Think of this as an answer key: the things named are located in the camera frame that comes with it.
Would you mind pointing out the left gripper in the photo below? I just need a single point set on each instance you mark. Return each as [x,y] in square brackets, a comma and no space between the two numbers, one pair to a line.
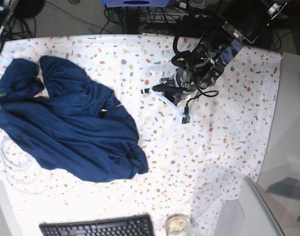
[174,90]

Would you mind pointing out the blue t-shirt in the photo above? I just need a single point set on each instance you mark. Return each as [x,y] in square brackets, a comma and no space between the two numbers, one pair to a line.
[65,120]

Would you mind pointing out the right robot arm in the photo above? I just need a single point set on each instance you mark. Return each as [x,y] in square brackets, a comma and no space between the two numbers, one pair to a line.
[7,8]

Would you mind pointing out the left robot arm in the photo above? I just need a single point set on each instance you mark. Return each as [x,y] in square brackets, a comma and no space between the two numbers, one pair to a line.
[221,40]

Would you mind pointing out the terrazzo patterned tablecloth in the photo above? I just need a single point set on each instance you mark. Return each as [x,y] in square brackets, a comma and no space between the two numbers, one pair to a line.
[193,169]

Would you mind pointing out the blue box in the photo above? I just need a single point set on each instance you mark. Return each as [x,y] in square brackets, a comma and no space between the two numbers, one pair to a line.
[136,3]

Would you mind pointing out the glass jar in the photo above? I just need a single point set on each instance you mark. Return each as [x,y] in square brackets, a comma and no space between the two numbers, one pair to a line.
[178,225]

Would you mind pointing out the black keyboard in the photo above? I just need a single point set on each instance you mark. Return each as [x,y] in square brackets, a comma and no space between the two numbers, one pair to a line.
[125,226]

